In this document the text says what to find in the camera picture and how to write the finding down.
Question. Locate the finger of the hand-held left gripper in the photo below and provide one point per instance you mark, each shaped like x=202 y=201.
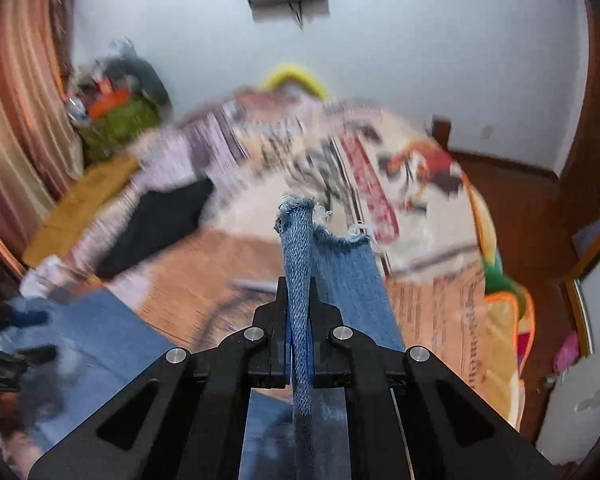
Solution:
x=30 y=355
x=25 y=317

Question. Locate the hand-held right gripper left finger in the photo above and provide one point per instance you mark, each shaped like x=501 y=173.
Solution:
x=282 y=355

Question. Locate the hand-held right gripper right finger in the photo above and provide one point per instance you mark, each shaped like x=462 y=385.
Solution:
x=308 y=360

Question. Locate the blue denim pants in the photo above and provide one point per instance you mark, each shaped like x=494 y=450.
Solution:
x=350 y=285

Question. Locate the wooden lap desk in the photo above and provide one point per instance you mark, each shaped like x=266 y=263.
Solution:
x=80 y=200

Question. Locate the printed blanket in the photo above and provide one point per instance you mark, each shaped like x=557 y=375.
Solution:
x=430 y=310

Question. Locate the black folded cloth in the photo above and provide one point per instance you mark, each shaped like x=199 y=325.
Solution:
x=155 y=225

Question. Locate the striped pink curtain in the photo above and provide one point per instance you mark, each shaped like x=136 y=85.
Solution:
x=15 y=110

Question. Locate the green patterned storage box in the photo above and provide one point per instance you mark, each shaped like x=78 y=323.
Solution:
x=115 y=125

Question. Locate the orange box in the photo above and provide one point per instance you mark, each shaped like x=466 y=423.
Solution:
x=105 y=105

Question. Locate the pink object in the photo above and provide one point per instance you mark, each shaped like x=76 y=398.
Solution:
x=565 y=352

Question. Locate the dark wooden bedpost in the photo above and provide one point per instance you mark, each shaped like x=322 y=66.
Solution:
x=441 y=132

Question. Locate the grey plush pillow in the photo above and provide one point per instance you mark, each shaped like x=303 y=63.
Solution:
x=152 y=80

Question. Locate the yellow foam bed guard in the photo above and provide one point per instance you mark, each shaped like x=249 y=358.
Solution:
x=290 y=71

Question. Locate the pile of pale clothes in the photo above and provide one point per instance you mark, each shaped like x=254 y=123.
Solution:
x=122 y=50

